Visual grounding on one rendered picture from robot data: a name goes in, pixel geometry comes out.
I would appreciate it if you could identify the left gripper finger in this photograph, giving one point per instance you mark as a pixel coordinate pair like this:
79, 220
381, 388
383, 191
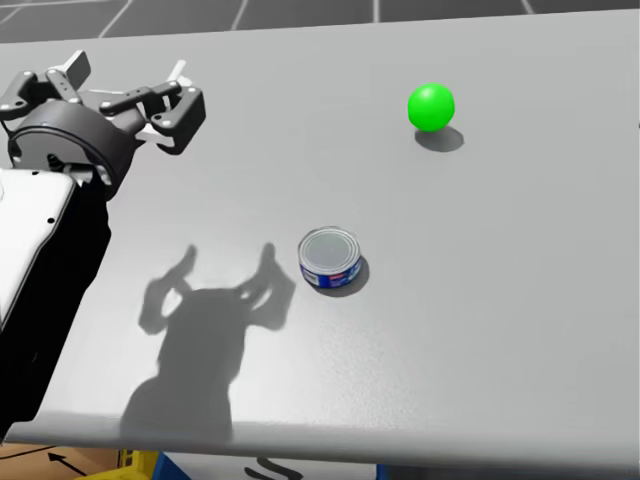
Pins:
175, 115
45, 82

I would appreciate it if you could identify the brown box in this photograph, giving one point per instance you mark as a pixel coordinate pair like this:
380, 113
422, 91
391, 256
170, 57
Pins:
45, 462

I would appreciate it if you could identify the small smooth ball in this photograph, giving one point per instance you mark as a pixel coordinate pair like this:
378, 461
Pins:
431, 107

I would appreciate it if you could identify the yellow box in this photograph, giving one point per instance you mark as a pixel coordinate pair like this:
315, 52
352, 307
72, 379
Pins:
136, 466

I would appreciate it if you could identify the white box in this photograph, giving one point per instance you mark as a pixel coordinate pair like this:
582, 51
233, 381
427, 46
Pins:
280, 469

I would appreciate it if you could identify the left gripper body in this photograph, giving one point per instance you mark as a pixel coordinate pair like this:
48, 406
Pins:
80, 135

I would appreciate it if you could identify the blue flat can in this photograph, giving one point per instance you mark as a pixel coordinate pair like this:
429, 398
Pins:
330, 257

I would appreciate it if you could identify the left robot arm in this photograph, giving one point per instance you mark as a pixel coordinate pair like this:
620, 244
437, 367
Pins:
35, 280

